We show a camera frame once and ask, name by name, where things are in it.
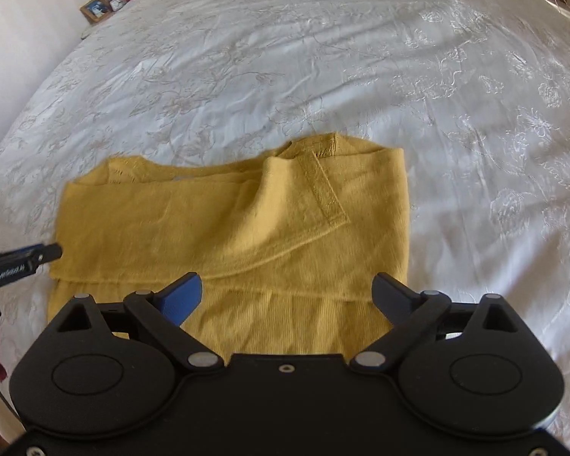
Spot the yellow knit sweater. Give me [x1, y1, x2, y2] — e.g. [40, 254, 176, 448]
[47, 133, 412, 358]

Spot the wooden picture frame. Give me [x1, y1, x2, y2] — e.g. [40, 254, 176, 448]
[80, 0, 113, 25]

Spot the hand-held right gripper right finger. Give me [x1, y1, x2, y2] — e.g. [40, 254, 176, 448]
[349, 272, 535, 374]

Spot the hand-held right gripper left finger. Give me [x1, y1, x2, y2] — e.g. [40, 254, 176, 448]
[47, 272, 223, 372]

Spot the white embroidered bedspread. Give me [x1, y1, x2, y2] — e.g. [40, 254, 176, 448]
[0, 0, 570, 452]

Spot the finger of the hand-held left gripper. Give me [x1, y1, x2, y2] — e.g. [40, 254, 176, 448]
[7, 242, 63, 268]

